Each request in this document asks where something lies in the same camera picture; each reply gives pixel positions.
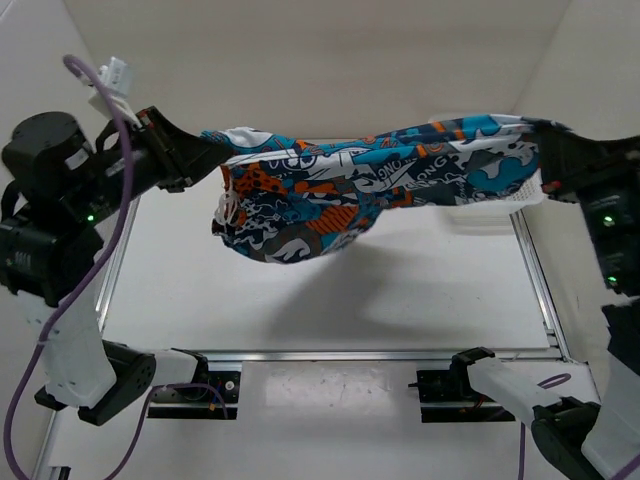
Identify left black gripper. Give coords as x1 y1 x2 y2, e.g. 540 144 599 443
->
62 106 230 226

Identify white plastic basket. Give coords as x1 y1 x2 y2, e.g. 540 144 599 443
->
428 114 546 221

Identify left aluminium rail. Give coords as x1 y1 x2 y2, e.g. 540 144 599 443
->
31 199 140 479

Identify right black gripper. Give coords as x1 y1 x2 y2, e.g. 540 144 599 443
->
536 122 640 289

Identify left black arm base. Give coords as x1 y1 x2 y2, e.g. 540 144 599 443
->
147 370 241 420

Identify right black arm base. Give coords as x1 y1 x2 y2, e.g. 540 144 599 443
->
407 370 515 424

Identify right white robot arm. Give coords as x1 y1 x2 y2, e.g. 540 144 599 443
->
449 115 639 479

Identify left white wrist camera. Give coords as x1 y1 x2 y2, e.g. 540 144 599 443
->
89 57 133 118

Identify colourful patterned shorts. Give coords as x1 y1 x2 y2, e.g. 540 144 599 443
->
203 115 539 264

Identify right aluminium rail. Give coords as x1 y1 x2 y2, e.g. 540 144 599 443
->
510 211 589 365

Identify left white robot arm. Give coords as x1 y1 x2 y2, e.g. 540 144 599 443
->
1 107 232 426

